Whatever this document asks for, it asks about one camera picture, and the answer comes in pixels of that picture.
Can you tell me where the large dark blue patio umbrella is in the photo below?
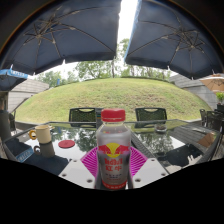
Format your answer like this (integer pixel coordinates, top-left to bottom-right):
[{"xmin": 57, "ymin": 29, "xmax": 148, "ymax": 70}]
[
  {"xmin": 0, "ymin": 0, "xmax": 123, "ymax": 76},
  {"xmin": 123, "ymin": 0, "xmax": 224, "ymax": 80}
]

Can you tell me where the clear red-capped drink bottle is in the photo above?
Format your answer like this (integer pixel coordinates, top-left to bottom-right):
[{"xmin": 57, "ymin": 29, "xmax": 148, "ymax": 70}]
[{"xmin": 95, "ymin": 108, "xmax": 132, "ymax": 191}]

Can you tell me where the cream mug with yellow handle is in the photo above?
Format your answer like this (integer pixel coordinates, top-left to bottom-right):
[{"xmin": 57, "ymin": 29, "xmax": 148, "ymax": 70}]
[{"xmin": 28, "ymin": 124, "xmax": 53, "ymax": 145}]

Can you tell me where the flat round red coaster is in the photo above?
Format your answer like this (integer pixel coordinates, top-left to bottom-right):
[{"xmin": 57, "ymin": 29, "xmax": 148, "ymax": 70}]
[{"xmin": 58, "ymin": 139, "xmax": 76, "ymax": 150}]

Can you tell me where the beige patio umbrella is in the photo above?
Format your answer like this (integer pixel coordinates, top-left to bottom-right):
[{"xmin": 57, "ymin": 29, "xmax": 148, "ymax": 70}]
[{"xmin": 199, "ymin": 73, "xmax": 224, "ymax": 93}]

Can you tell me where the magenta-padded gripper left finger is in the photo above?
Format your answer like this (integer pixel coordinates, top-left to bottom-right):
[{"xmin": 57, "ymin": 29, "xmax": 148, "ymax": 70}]
[{"xmin": 58, "ymin": 146, "xmax": 101, "ymax": 190}]

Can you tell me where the black mesh-back patio chair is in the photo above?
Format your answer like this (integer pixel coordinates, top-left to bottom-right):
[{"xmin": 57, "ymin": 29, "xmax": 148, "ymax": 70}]
[
  {"xmin": 134, "ymin": 107, "xmax": 168, "ymax": 129},
  {"xmin": 68, "ymin": 107, "xmax": 98, "ymax": 128}
]

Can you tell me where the dark wicker patio chair group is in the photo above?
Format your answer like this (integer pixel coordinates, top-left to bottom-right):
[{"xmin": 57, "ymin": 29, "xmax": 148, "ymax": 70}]
[{"xmin": 199, "ymin": 108, "xmax": 224, "ymax": 133}]

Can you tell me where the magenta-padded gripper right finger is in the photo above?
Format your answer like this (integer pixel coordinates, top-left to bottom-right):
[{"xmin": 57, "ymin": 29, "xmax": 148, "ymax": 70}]
[{"xmin": 128, "ymin": 145, "xmax": 170, "ymax": 190}]

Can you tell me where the small blue white-edged umbrella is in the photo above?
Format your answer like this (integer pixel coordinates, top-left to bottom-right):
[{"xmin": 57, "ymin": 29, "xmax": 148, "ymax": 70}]
[{"xmin": 0, "ymin": 68, "xmax": 29, "ymax": 92}]

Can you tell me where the small dark table bowl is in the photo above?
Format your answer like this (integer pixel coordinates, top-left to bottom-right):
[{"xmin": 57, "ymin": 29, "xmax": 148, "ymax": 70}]
[{"xmin": 154, "ymin": 123, "xmax": 168, "ymax": 133}]

